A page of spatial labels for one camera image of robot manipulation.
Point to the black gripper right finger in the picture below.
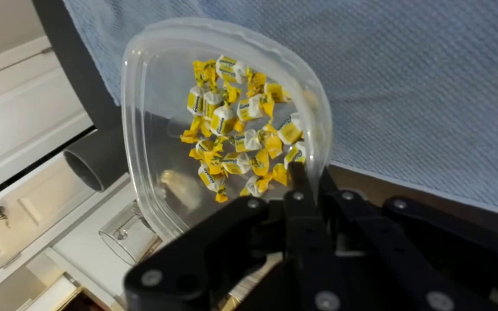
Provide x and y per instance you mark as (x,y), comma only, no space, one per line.
(410,259)

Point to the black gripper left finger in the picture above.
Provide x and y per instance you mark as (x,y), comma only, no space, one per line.
(202,252)

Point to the yellow candies pile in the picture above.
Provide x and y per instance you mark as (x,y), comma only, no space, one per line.
(242,131)

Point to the clear plastic bowl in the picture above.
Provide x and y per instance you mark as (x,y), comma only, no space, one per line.
(155,114)

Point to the blue towel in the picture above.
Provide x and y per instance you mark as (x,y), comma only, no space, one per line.
(422,86)

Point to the dark grey cup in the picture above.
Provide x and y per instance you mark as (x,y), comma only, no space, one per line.
(95,161)

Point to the white panel door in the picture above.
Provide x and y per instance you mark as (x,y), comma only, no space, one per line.
(34,230)
(24,114)

